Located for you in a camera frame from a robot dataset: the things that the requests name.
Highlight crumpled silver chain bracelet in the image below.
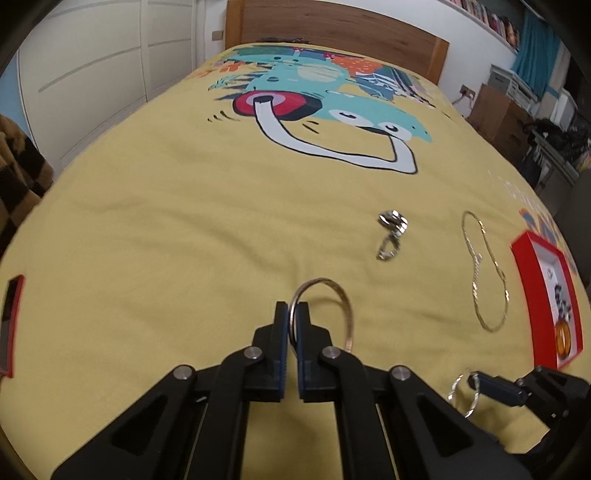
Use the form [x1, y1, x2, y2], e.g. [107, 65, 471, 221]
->
[376, 210, 409, 263]

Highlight wooden headboard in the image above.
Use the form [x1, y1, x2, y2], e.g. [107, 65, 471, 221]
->
[226, 0, 450, 86]

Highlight brown checkered cloth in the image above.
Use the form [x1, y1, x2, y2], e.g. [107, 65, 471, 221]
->
[0, 113, 55, 245]

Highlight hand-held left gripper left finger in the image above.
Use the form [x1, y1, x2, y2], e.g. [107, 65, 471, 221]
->
[50, 301, 289, 480]

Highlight row of books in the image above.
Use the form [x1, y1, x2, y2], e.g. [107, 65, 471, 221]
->
[455, 0, 522, 49]

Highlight black clutter pile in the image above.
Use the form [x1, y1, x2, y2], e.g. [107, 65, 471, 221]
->
[531, 117, 591, 162]

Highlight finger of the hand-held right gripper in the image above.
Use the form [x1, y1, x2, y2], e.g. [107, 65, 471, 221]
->
[467, 366, 591, 418]

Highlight wooden nightstand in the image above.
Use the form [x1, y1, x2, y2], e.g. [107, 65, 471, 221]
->
[468, 83, 536, 153]

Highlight white wardrobe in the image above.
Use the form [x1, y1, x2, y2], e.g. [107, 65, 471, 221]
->
[18, 0, 195, 171]

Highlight teal curtain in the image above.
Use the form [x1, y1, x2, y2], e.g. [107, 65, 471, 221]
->
[512, 11, 561, 97]

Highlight yellow printed blanket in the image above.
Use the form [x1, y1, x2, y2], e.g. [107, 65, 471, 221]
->
[0, 42, 583, 480]

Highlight gold chain necklace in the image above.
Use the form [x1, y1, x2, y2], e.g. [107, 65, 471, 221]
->
[462, 211, 509, 332]

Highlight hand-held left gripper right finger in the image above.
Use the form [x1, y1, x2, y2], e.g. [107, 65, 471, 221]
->
[295, 301, 532, 480]

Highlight white storage drawers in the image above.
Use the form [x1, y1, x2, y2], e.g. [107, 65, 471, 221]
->
[488, 65, 539, 109]

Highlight red jewelry box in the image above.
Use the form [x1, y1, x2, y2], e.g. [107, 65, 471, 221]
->
[510, 231, 583, 370]

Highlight red-cased phone with strap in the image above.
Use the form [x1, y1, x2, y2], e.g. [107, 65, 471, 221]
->
[0, 275, 25, 379]

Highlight amber bangle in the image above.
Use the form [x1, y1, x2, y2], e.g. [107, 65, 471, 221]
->
[554, 320, 575, 357]

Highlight thin gold bangle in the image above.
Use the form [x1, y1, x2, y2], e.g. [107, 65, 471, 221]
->
[288, 278, 355, 354]

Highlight beaded bracelet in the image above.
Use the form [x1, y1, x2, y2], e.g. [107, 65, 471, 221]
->
[551, 284, 573, 321]

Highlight twisted silver hoop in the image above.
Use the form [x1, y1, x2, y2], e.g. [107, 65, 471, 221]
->
[448, 369, 481, 418]

